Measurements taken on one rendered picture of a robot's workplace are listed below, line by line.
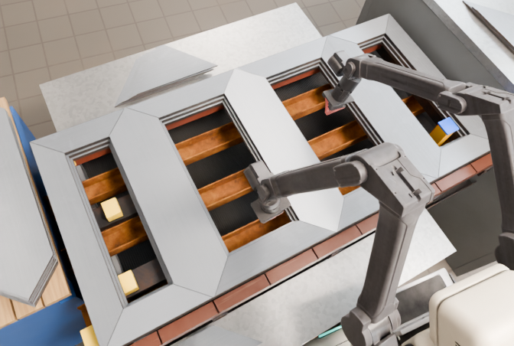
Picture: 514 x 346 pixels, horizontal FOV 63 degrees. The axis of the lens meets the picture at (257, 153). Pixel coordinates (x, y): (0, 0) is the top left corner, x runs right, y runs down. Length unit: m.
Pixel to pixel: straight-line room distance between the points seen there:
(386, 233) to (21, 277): 1.07
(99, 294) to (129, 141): 0.51
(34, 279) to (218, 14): 2.22
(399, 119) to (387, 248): 0.99
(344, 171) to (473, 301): 0.40
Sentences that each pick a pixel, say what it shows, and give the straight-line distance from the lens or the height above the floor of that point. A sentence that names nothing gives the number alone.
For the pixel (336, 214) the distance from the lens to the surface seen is 1.45.
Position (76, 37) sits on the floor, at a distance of 3.08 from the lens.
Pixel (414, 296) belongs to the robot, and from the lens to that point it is 1.27.
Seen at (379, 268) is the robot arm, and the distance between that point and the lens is 0.84.
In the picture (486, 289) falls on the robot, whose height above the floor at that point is 1.34.
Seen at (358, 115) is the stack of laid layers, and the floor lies 0.84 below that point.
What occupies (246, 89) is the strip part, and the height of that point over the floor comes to 0.86.
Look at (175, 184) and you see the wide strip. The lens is 1.44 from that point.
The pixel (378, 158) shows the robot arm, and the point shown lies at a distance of 0.73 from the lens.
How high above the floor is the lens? 2.17
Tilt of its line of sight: 61 degrees down
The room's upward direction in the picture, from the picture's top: 12 degrees clockwise
